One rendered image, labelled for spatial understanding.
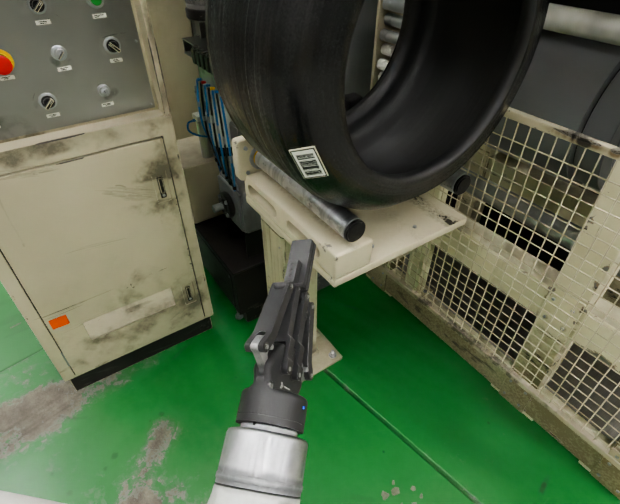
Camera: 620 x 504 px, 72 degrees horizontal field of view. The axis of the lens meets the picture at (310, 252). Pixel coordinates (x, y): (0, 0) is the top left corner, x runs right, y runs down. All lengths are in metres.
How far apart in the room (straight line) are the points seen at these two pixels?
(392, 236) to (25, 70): 0.91
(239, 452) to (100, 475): 1.15
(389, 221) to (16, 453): 1.37
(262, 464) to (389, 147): 0.73
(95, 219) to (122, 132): 0.26
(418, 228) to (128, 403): 1.18
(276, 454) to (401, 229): 0.60
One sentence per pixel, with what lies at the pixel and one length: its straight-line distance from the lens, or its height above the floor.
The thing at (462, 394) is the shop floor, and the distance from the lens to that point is 1.68.
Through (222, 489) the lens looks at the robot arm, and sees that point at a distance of 0.48.
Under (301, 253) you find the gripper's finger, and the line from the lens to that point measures 0.56.
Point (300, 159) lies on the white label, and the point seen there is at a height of 1.06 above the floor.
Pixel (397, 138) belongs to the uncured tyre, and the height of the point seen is 0.94.
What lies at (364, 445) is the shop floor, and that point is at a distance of 1.52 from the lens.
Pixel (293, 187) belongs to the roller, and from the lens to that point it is 0.86.
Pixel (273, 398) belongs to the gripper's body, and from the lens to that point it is 0.47.
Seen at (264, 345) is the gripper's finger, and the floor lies 0.99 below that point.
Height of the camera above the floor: 1.35
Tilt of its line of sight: 40 degrees down
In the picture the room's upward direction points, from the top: straight up
